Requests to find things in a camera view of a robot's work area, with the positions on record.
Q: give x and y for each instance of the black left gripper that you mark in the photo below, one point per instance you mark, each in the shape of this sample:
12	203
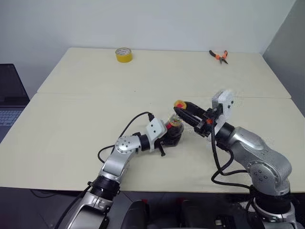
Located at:
166	140

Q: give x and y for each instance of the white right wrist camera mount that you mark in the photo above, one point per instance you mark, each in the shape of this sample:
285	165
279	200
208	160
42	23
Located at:
226	105

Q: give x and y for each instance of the orange black pliers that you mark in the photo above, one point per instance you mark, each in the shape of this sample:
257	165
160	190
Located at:
220	57

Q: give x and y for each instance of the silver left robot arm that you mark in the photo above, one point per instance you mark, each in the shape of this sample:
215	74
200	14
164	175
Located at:
119	164

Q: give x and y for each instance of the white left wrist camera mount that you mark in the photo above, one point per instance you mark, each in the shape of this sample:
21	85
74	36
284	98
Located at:
155	128

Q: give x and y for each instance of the dark grey laptop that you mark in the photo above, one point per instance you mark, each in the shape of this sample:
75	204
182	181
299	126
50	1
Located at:
9	95

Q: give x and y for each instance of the yellow tape roll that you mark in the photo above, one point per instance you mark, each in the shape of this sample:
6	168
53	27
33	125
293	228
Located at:
124	55

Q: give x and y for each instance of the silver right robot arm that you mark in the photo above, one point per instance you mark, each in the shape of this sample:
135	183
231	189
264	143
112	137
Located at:
264	164

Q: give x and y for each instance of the dark rounded shape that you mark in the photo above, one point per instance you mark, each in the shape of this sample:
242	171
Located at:
189	213
138	214

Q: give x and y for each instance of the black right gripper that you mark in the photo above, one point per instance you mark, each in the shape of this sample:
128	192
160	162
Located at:
206	122

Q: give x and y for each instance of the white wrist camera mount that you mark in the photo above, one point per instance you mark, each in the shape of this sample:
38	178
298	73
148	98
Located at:
155	128
226	105

